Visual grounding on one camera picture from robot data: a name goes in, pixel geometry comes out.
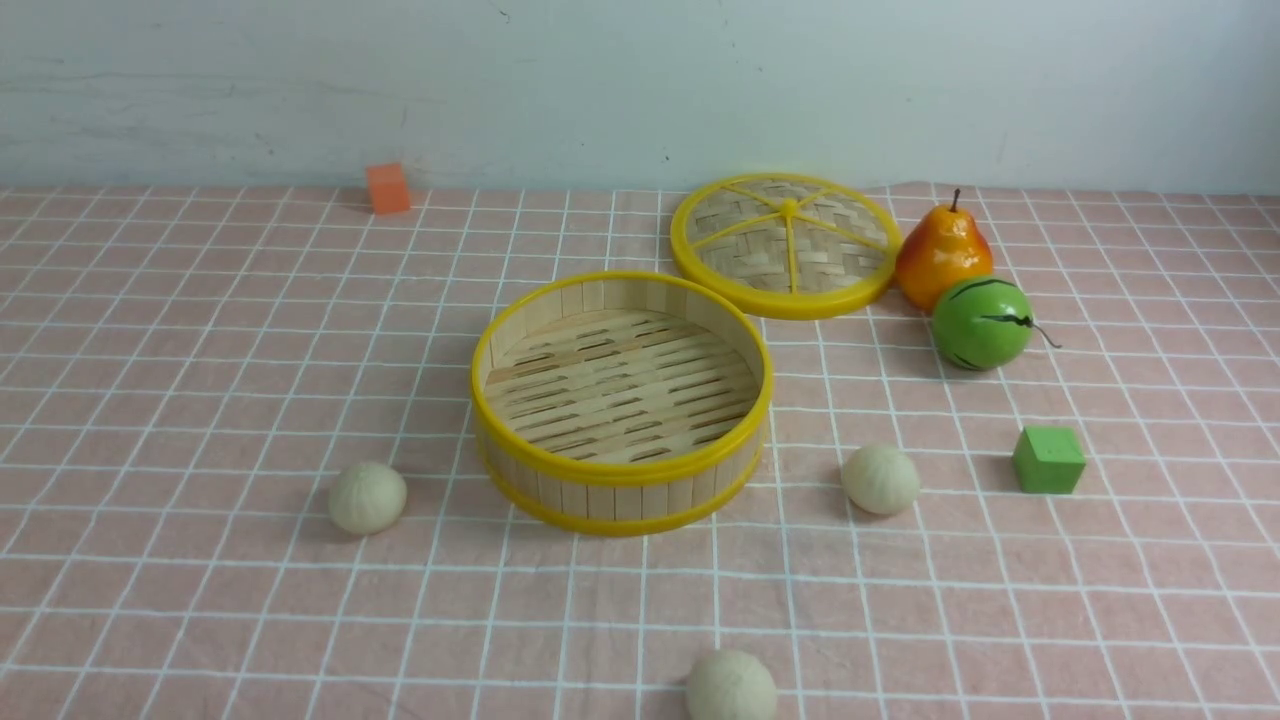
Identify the white bun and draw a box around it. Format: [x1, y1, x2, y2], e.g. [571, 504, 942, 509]
[685, 650, 778, 720]
[328, 461, 408, 536]
[841, 445, 922, 516]

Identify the white bun front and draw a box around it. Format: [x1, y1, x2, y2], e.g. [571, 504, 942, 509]
[685, 650, 778, 720]

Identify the yellow rimmed bamboo steamer tray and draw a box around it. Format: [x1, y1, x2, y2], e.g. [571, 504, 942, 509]
[470, 272, 774, 536]

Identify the yellow rimmed woven steamer lid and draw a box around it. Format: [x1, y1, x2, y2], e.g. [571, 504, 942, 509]
[669, 172, 902, 320]

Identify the orange foam cube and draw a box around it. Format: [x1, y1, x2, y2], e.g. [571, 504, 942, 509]
[365, 161, 412, 217]

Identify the orange yellow toy pear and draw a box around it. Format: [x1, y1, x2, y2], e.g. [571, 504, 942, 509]
[893, 188, 995, 315]

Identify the green toy watermelon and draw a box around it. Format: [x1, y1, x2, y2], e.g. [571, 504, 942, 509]
[931, 274, 1062, 372]

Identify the green foam cube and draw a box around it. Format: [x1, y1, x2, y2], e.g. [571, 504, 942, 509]
[1012, 425, 1087, 495]

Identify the pink checkered tablecloth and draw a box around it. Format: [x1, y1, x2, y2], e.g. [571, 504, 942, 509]
[1, 187, 1279, 719]

